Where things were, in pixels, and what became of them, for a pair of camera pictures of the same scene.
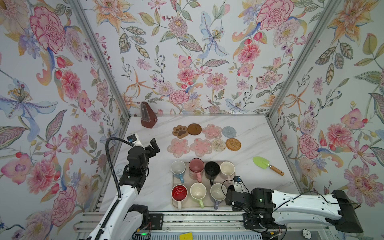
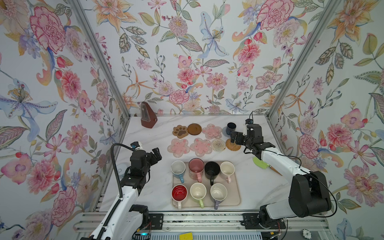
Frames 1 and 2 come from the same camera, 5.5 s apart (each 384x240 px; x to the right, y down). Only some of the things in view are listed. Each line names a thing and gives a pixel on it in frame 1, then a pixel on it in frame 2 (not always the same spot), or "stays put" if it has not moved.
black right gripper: (236, 210) → (240, 136)
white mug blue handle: (178, 168) stays put
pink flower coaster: (178, 147) stays put
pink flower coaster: (201, 147) stays put
